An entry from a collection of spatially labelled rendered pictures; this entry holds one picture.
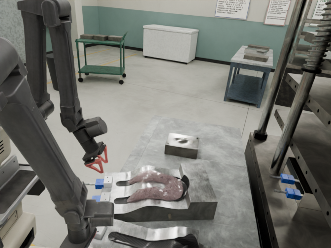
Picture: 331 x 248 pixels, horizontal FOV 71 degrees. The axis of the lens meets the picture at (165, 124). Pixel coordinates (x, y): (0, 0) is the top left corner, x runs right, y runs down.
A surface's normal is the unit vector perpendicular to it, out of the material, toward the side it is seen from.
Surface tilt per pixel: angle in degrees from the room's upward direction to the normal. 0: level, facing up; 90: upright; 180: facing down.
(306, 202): 90
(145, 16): 90
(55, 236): 0
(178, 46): 90
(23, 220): 8
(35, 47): 91
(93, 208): 13
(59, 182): 103
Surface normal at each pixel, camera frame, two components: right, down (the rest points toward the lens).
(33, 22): -0.04, 0.64
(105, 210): 0.22, -0.75
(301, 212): -0.20, 0.45
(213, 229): 0.07, -0.88
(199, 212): 0.10, 0.47
